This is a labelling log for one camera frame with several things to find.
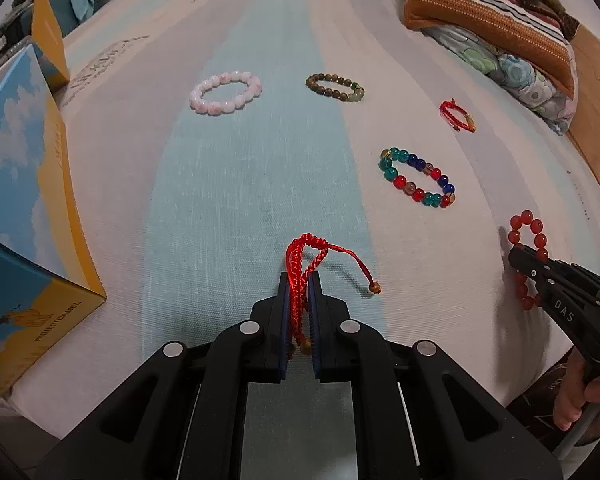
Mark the person's right hand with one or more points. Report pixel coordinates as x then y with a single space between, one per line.
573 394

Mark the floral patterned blanket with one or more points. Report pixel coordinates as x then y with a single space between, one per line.
524 82

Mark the blue yellow cardboard box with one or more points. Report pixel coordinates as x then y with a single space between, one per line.
48 281

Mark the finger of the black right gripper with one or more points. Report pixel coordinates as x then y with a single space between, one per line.
532 264

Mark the striped orange red pillow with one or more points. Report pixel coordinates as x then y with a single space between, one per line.
535 37

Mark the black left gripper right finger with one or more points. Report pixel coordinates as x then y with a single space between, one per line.
322 336

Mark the striped bed sheet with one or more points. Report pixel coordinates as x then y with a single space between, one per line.
204 135

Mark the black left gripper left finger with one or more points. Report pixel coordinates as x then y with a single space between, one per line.
278 333

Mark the teal suitcase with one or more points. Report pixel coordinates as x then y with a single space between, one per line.
69 14

